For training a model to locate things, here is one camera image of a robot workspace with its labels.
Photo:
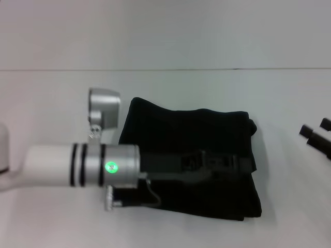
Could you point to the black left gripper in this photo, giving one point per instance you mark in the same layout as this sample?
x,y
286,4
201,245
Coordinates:
x,y
165,165

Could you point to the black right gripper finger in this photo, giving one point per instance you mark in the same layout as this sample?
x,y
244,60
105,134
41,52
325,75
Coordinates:
x,y
319,144
326,124

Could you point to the black shirt with FREE print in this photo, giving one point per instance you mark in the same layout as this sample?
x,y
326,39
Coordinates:
x,y
196,129

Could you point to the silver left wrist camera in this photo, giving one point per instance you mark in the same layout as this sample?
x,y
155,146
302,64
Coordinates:
x,y
106,108

